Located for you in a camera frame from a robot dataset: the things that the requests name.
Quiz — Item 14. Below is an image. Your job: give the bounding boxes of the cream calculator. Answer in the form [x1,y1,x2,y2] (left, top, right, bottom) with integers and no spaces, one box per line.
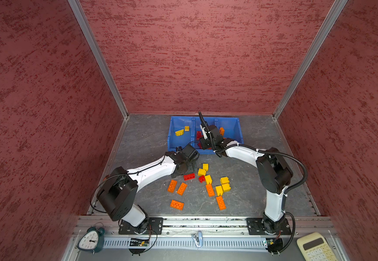
[297,232,337,261]

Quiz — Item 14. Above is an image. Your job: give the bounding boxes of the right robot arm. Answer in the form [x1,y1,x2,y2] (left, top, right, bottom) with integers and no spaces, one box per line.
[200,119,308,234]

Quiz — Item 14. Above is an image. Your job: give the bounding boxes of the orange brick centre lower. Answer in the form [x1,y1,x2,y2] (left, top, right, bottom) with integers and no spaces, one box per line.
[205,184,215,197]

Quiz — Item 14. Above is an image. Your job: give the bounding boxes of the green alarm clock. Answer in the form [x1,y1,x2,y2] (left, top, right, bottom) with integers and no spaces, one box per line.
[77,226,105,254]

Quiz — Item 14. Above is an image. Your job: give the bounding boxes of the orange brick bottom left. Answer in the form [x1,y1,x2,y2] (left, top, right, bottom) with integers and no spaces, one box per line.
[170,200,184,211]

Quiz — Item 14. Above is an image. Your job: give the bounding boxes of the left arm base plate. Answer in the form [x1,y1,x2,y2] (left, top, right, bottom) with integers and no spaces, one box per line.
[118,217,164,236]

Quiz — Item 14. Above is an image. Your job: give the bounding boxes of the blue three-compartment bin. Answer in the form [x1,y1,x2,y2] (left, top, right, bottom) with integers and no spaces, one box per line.
[167,116,244,156]

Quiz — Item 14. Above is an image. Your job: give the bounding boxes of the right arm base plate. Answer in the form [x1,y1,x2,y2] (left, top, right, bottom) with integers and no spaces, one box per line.
[246,217,292,236]

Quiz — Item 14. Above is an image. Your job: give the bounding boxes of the black corrugated cable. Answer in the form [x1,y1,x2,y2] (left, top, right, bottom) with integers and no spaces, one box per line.
[198,110,309,196]

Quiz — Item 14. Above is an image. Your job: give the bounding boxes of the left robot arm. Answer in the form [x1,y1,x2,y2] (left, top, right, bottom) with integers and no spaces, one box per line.
[95,145,200,234]

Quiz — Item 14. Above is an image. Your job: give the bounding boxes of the orange brick bottom right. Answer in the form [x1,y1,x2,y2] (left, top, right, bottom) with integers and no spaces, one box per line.
[216,196,226,211]

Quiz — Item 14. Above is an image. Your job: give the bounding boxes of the orange diagonal brick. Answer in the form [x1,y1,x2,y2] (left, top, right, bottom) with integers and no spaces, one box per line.
[219,127,225,136]

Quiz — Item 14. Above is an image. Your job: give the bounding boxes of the red long brick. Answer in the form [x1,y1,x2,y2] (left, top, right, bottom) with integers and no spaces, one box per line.
[184,173,196,181]

